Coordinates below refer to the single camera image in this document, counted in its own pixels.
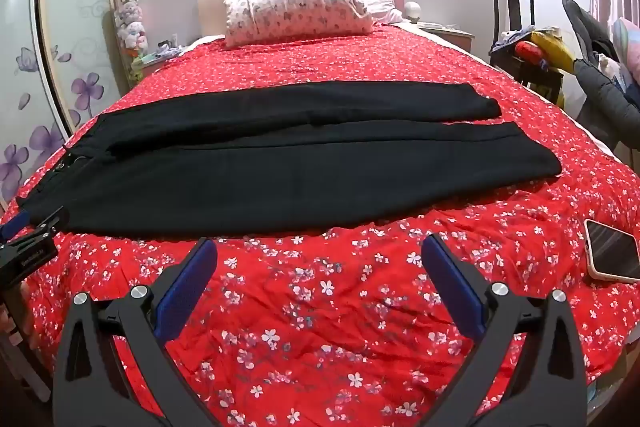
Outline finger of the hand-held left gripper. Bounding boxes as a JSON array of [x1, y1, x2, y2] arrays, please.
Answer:
[[0, 211, 30, 244], [27, 206, 71, 239]]

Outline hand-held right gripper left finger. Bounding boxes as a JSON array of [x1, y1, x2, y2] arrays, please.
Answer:
[[52, 237, 221, 427]]

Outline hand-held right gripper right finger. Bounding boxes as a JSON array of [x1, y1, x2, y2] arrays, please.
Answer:
[[421, 234, 588, 427]]

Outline black pants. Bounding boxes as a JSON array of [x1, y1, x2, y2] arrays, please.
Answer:
[[17, 82, 563, 238]]

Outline bed with red floral cover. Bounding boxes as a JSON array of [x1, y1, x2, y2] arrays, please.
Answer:
[[0, 24, 640, 427]]

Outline smartphone in pale case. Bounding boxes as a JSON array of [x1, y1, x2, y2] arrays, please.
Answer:
[[584, 218, 640, 283]]

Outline green toy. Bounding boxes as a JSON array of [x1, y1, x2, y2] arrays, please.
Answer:
[[127, 49, 148, 85]]

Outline floral sliding wardrobe doors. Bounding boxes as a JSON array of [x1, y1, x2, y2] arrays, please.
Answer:
[[0, 0, 123, 208]]

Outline stack of plush toys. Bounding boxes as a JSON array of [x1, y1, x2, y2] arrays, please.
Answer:
[[112, 0, 151, 58]]

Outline red plush toy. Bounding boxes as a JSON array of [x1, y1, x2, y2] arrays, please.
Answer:
[[515, 41, 544, 64]]

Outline yellow plush toy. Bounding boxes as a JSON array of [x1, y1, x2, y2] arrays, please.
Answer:
[[530, 31, 577, 76]]

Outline dark bedside table with clutter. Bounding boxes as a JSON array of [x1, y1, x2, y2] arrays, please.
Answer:
[[487, 0, 566, 104]]

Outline pale pink pillow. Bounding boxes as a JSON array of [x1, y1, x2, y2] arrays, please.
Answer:
[[360, 0, 407, 25]]

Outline pastel cushion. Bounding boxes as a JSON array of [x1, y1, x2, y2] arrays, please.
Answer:
[[612, 17, 640, 84]]

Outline floral print pillow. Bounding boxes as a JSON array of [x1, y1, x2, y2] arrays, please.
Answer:
[[222, 0, 375, 48]]

